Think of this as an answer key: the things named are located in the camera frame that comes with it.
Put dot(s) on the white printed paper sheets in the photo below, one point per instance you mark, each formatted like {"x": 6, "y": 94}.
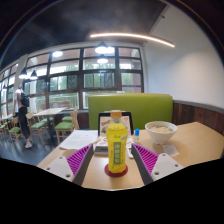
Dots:
{"x": 78, "y": 139}

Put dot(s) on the small blue-capped white tube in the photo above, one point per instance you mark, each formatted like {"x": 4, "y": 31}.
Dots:
{"x": 137, "y": 135}

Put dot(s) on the white bowl of food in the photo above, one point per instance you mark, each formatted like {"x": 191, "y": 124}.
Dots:
{"x": 161, "y": 131}

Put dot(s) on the light wooden dining table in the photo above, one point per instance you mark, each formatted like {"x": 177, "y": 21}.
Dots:
{"x": 49, "y": 111}

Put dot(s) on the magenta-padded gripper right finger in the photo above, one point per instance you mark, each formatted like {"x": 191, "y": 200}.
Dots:
{"x": 146, "y": 160}

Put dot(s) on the small dark grey box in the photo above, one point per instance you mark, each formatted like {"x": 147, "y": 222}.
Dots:
{"x": 100, "y": 149}

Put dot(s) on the black tablet with pictures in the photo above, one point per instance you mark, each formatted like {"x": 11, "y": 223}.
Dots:
{"x": 103, "y": 121}

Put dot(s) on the small white flat device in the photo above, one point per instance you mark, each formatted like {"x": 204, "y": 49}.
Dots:
{"x": 130, "y": 152}

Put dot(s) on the wooden chairs with green seats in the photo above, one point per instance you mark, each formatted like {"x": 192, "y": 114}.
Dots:
{"x": 63, "y": 126}

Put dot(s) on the yellow drink bottle orange cap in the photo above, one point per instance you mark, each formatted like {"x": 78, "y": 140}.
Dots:
{"x": 116, "y": 146}

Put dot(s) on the small white paper packet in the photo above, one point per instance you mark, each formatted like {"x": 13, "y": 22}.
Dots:
{"x": 170, "y": 150}

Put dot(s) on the person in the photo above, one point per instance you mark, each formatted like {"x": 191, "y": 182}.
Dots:
{"x": 22, "y": 113}

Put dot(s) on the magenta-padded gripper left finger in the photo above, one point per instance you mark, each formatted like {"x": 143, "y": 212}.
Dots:
{"x": 78, "y": 160}

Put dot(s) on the long curved ceiling light strip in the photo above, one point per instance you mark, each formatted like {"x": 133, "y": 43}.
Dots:
{"x": 133, "y": 35}

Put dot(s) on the green padded bench backrest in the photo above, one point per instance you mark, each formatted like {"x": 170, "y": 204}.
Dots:
{"x": 140, "y": 106}

